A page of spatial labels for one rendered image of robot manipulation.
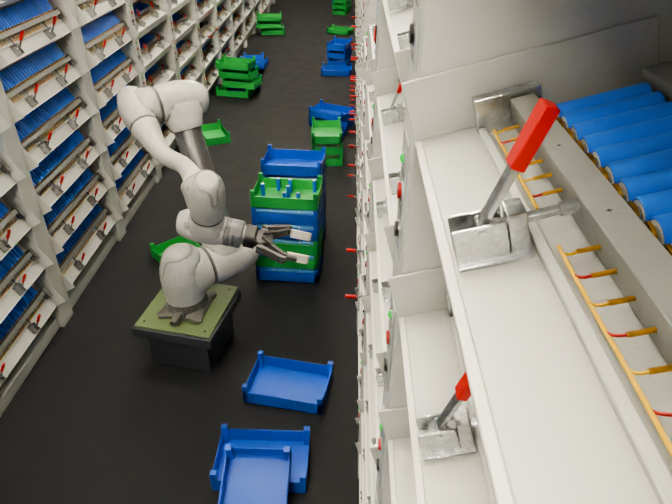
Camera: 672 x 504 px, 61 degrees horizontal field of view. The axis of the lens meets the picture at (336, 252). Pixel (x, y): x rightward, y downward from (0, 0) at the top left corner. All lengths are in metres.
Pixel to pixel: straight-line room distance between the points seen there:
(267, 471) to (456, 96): 1.59
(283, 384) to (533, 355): 2.01
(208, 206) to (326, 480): 0.96
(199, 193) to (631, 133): 1.38
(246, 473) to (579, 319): 1.71
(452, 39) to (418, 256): 0.20
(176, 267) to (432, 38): 1.76
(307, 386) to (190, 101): 1.14
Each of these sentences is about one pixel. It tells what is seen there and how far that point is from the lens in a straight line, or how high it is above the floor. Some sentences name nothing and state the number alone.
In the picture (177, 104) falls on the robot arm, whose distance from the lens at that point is 2.16.
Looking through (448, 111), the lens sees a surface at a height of 1.47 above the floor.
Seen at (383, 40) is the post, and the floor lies 1.37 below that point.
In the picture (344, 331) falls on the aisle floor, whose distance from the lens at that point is 2.48.
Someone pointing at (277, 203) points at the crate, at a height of 0.43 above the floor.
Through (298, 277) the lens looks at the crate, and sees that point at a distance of 2.74.
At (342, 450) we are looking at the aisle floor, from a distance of 2.05.
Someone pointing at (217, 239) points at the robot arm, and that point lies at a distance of 1.82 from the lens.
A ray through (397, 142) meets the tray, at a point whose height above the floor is 1.27.
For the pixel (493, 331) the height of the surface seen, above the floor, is 1.45.
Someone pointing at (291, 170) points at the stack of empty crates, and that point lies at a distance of 2.84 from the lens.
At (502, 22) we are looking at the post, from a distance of 0.47.
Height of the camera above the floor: 1.63
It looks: 33 degrees down
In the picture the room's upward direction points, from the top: 1 degrees clockwise
